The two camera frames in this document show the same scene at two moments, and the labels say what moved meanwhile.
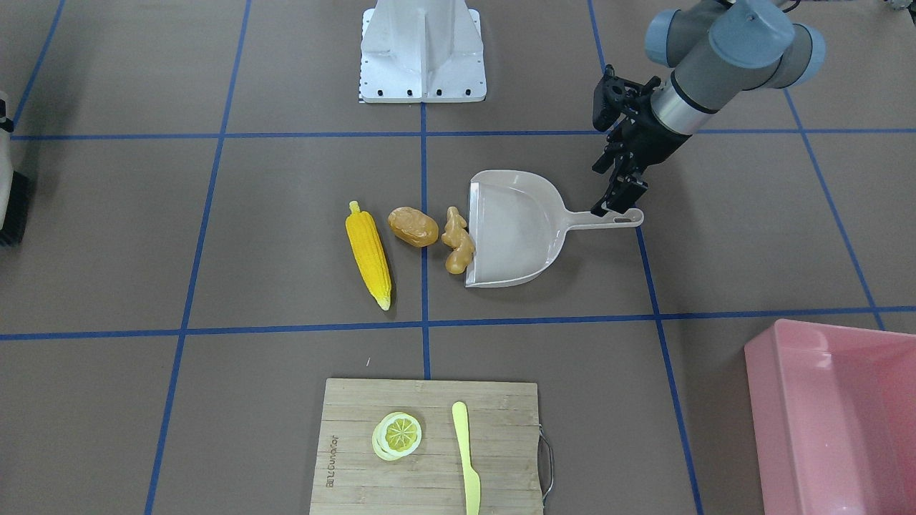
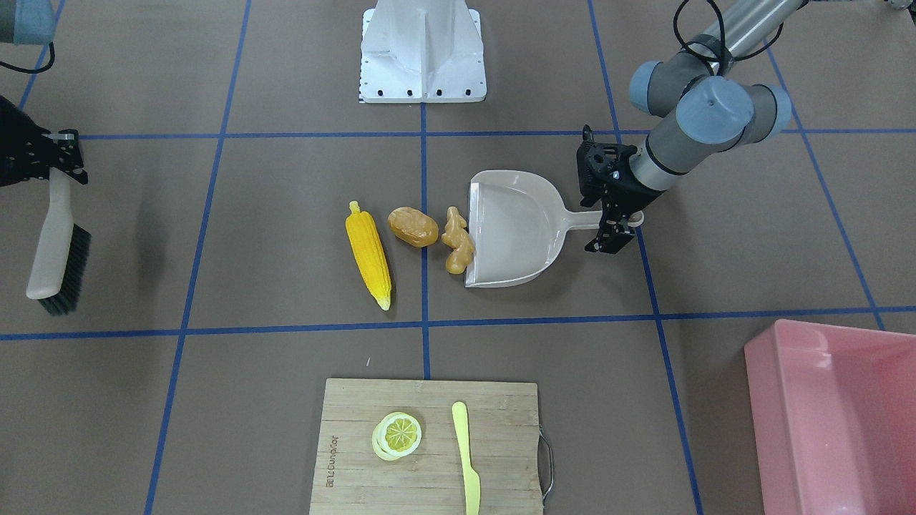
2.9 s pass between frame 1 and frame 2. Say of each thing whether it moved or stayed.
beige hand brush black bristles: moved
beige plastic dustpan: stayed
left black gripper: moved
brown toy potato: stayed
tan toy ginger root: stayed
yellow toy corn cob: stayed
